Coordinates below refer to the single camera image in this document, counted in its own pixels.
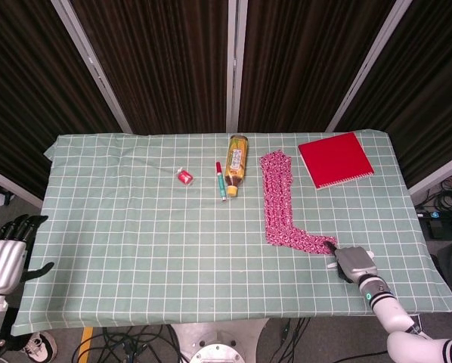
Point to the red spiral notebook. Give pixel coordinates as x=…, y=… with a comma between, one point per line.
x=335, y=159

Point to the green red marker pen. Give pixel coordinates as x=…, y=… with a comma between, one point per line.
x=220, y=181

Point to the amber tea bottle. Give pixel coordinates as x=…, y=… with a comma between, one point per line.
x=236, y=162

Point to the grey low frame beam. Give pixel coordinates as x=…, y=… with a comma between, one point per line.
x=10, y=185
x=441, y=172

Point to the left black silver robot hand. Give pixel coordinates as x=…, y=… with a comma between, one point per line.
x=1, y=261

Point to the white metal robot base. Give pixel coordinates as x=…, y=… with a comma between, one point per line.
x=218, y=344

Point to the dark brown curtain panel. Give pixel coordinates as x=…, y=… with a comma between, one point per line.
x=161, y=64
x=25, y=83
x=305, y=60
x=430, y=83

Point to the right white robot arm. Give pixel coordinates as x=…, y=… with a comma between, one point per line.
x=396, y=314

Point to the white plastic spoon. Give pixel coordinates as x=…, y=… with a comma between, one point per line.
x=370, y=253

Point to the yellow floor tape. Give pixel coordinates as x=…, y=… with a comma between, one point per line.
x=85, y=344

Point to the white black sneaker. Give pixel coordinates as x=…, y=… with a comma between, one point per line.
x=41, y=346

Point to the grey plain slanted frame post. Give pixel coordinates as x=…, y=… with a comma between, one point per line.
x=366, y=68

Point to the black pedal box coloured buttons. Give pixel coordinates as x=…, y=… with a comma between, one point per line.
x=443, y=225

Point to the grey upright frame post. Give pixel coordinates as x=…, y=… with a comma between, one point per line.
x=236, y=64

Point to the small red packet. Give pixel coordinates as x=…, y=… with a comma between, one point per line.
x=185, y=177

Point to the grey frame post with label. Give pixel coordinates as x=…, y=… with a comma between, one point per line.
x=93, y=64

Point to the green checked tablecloth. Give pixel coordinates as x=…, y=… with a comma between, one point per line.
x=154, y=246

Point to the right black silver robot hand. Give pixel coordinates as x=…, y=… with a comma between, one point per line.
x=354, y=261

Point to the red patterned cloth strip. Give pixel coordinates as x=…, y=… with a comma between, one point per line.
x=277, y=204

